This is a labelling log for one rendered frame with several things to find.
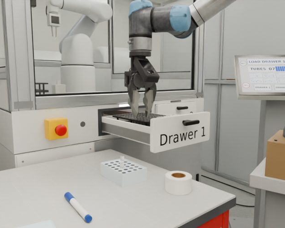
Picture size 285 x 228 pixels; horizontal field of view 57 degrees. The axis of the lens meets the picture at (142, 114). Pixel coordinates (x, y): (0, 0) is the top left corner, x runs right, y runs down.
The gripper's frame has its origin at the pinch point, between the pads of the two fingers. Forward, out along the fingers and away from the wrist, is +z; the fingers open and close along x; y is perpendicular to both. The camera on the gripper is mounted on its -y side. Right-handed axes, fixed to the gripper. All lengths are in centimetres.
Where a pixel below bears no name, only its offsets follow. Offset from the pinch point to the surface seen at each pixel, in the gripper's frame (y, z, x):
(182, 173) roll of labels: -21.5, 13.3, -1.8
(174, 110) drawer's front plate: 35.1, 5.3, -35.0
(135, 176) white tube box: -13.7, 15.3, 8.3
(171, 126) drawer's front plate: -4.8, 4.2, -8.4
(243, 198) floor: 81, 96, -138
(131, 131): 6.6, 7.5, 0.9
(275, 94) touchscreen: 23, -2, -93
